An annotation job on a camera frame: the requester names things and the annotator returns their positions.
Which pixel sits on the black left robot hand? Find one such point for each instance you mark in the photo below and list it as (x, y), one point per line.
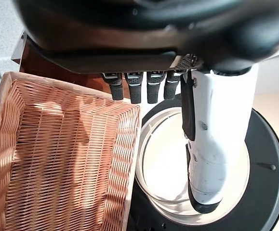
(153, 36)

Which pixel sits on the round glass washing machine door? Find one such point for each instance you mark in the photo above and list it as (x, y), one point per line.
(262, 168)

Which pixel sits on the glossy dark brown side table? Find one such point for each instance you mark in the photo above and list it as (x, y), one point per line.
(64, 69)

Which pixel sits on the brown wicker laundry basket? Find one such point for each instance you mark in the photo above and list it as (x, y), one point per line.
(57, 156)

